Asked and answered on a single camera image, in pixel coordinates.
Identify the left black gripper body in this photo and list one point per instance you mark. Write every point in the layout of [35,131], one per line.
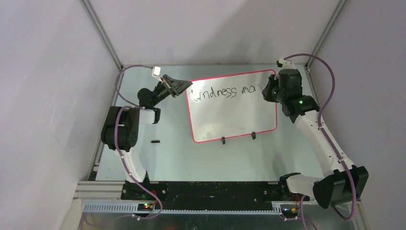
[160,93]

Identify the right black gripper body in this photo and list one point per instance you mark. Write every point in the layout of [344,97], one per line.
[273,93]

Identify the pink framed whiteboard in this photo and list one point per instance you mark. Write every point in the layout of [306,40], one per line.
[230,106]

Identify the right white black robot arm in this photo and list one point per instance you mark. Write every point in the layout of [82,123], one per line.
[342,180]

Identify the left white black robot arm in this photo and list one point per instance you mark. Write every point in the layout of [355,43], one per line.
[121,126]

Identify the left circuit board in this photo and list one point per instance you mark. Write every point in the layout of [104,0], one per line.
[146,207]

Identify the circuit board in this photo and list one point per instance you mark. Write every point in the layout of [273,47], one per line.
[146,207]
[290,213]

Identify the right circuit board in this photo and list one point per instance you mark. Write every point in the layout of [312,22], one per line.
[290,213]

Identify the white object at corner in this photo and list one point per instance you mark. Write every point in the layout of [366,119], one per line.
[72,218]

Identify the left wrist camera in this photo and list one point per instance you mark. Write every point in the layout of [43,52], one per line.
[156,72]

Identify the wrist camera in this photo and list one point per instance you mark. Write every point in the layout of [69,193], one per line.
[156,72]
[286,66]

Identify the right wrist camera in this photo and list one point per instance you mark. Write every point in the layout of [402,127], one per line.
[286,66]

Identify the wire whiteboard stand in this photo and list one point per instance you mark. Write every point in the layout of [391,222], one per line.
[252,135]

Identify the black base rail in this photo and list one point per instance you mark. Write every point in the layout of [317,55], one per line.
[210,196]

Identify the aluminium frame profile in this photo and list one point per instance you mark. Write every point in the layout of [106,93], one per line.
[99,191]

